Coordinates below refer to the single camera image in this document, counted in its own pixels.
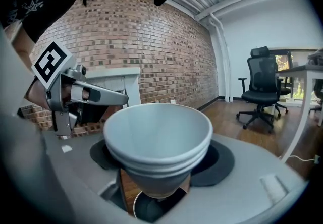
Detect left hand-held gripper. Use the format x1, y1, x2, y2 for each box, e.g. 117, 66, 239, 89
31, 38, 130, 138

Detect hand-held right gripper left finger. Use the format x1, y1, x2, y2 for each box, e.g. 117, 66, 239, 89
42, 132, 137, 224

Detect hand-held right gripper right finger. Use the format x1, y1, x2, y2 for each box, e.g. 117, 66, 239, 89
153, 133, 308, 224

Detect person's left hand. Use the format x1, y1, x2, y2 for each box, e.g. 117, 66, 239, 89
61, 82, 74, 104

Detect white table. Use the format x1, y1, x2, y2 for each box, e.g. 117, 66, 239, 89
85, 66, 141, 107

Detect black office chair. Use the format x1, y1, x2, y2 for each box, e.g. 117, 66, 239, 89
275, 84, 293, 115
236, 46, 285, 133
309, 79, 323, 115

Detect black star-print T-shirt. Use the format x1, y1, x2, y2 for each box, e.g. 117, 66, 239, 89
0, 0, 85, 43

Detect grey desk with white legs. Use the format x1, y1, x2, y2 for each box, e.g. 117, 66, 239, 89
275, 64, 323, 163

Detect dark-framed window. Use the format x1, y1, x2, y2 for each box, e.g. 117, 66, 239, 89
269, 50, 323, 101

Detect grey cloth bundle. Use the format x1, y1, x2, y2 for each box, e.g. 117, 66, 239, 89
307, 50, 323, 66

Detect white power cable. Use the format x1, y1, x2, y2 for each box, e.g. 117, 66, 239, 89
287, 154, 316, 162

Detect white wall pipes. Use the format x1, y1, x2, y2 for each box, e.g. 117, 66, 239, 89
208, 12, 232, 103

